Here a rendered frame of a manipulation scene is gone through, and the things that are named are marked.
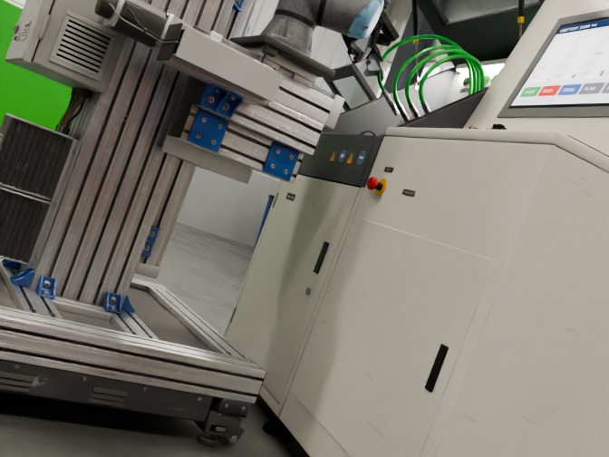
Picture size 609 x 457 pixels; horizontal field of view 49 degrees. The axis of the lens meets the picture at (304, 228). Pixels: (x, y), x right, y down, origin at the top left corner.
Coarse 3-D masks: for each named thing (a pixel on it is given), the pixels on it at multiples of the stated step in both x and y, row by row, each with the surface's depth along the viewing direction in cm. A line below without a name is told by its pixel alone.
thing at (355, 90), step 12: (336, 72) 592; (348, 72) 570; (360, 72) 559; (336, 84) 619; (348, 84) 594; (360, 84) 567; (348, 96) 614; (360, 96) 590; (372, 96) 565; (348, 108) 635
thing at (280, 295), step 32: (288, 192) 247; (320, 192) 222; (352, 192) 201; (288, 224) 238; (320, 224) 214; (256, 256) 256; (288, 256) 228; (320, 256) 206; (256, 288) 245; (288, 288) 220; (320, 288) 199; (256, 320) 235; (288, 320) 212; (256, 352) 226; (288, 352) 204
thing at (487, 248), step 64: (576, 0) 193; (512, 64) 202; (512, 128) 183; (576, 128) 161; (384, 192) 184; (448, 192) 157; (512, 192) 137; (576, 192) 135; (384, 256) 172; (448, 256) 149; (512, 256) 131; (576, 256) 137; (320, 320) 193; (384, 320) 163; (448, 320) 141; (512, 320) 134; (576, 320) 140; (320, 384) 180; (384, 384) 154; (448, 384) 135; (512, 384) 136; (576, 384) 143; (320, 448) 170; (384, 448) 146; (448, 448) 133; (512, 448) 139; (576, 448) 145
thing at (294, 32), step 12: (276, 12) 177; (288, 12) 175; (276, 24) 175; (288, 24) 174; (300, 24) 175; (312, 24) 178; (276, 36) 173; (288, 36) 174; (300, 36) 175; (312, 36) 180; (300, 48) 175
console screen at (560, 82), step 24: (576, 24) 185; (600, 24) 177; (552, 48) 189; (576, 48) 179; (600, 48) 171; (528, 72) 192; (552, 72) 182; (576, 72) 173; (600, 72) 165; (528, 96) 185; (552, 96) 176; (576, 96) 168; (600, 96) 160
